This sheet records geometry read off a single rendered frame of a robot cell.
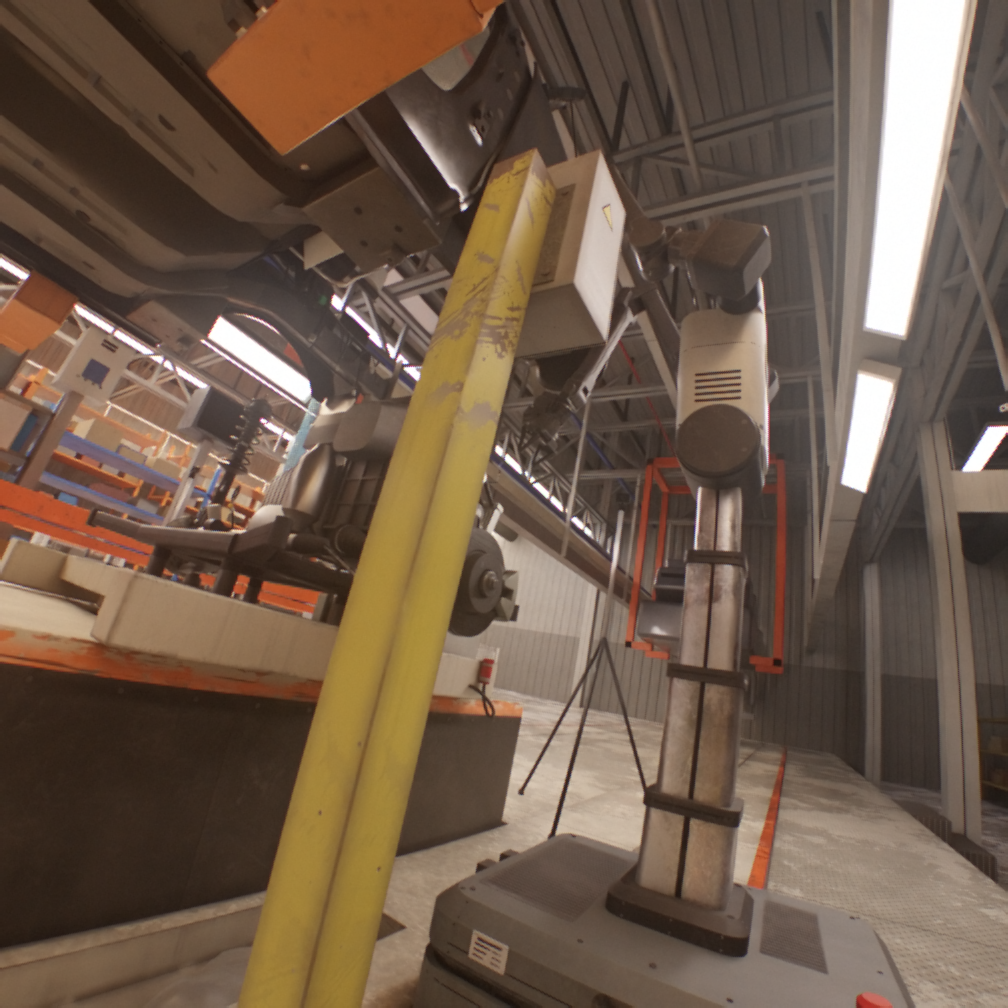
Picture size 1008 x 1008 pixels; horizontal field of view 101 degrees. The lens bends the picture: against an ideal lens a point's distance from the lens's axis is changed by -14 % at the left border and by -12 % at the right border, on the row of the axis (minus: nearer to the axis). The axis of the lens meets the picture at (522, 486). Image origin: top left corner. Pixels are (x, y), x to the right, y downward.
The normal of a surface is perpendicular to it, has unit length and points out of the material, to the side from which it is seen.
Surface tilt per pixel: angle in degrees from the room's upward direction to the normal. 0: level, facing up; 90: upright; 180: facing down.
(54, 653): 90
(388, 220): 180
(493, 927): 45
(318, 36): 180
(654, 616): 90
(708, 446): 90
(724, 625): 90
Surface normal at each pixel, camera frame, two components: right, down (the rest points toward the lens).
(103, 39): -0.20, 0.91
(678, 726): -0.44, -0.41
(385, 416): 0.63, -0.16
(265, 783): 0.86, -0.01
